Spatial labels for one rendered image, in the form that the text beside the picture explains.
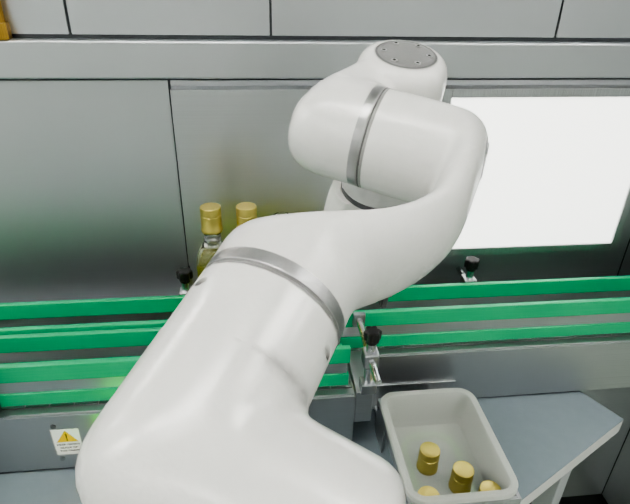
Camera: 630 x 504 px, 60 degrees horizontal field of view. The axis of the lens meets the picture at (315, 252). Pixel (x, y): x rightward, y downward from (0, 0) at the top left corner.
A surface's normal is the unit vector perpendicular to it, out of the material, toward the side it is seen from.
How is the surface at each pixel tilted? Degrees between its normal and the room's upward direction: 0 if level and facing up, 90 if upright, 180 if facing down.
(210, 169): 90
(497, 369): 90
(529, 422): 0
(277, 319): 37
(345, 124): 66
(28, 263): 90
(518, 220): 90
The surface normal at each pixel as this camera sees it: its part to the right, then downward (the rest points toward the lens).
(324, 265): 0.52, -0.33
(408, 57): 0.07, -0.71
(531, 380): 0.11, 0.49
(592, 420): 0.02, -0.87
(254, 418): 0.49, -0.57
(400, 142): -0.26, 0.05
